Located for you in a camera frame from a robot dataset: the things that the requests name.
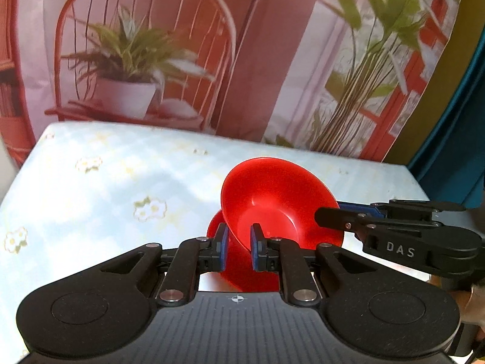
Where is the floral checkered tablecloth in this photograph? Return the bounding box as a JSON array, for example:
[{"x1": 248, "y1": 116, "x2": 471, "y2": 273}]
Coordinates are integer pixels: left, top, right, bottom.
[{"x1": 0, "y1": 121, "x2": 485, "y2": 353}]

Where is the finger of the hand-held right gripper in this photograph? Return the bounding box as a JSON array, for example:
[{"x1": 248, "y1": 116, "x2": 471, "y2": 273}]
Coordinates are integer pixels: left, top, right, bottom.
[
  {"x1": 336, "y1": 199, "x2": 469, "y2": 214},
  {"x1": 315, "y1": 206, "x2": 445, "y2": 236}
]

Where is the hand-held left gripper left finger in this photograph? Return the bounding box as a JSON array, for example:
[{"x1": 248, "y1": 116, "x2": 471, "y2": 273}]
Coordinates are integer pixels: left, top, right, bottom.
[{"x1": 99, "y1": 223, "x2": 229, "y2": 307}]

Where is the person's right hand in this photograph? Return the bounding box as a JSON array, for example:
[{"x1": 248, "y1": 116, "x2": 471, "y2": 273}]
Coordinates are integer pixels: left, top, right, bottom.
[{"x1": 464, "y1": 282, "x2": 485, "y2": 329}]

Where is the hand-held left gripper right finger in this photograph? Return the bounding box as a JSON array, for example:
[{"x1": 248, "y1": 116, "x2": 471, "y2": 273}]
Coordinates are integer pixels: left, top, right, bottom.
[{"x1": 250, "y1": 223, "x2": 380, "y2": 307}]

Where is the red plastic bowl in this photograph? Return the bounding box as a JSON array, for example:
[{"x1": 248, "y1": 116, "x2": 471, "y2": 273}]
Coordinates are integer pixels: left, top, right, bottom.
[
  {"x1": 220, "y1": 158, "x2": 345, "y2": 253},
  {"x1": 206, "y1": 210, "x2": 282, "y2": 293}
]

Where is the teal curtain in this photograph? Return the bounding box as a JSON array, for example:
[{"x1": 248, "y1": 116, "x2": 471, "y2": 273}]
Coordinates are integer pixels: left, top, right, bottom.
[{"x1": 407, "y1": 26, "x2": 485, "y2": 210}]

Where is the printed room scene backdrop cloth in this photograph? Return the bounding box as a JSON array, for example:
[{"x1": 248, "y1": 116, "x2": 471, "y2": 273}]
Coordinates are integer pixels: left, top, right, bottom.
[{"x1": 0, "y1": 0, "x2": 467, "y2": 167}]

